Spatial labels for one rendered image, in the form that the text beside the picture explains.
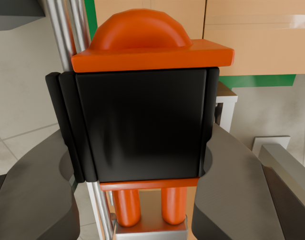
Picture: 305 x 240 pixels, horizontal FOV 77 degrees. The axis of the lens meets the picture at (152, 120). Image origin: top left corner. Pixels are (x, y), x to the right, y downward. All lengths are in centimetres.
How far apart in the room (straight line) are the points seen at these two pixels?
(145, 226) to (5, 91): 162
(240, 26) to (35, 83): 131
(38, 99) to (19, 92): 13
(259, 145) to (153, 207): 174
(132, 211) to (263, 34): 84
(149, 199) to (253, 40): 79
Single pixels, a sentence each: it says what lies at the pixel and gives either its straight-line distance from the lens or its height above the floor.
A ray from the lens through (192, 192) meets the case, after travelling 61.
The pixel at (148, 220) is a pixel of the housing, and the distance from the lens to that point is 19.
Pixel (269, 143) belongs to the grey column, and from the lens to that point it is 193.
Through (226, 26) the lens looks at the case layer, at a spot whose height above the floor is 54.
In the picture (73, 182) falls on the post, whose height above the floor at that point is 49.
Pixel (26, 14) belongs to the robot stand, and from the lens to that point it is 129.
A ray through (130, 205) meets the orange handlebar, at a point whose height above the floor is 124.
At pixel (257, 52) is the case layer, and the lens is 92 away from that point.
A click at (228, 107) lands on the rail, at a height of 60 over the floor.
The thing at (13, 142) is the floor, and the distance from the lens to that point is 194.
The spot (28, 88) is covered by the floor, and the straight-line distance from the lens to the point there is 164.
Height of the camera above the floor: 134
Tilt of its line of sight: 62 degrees down
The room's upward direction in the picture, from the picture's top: 176 degrees clockwise
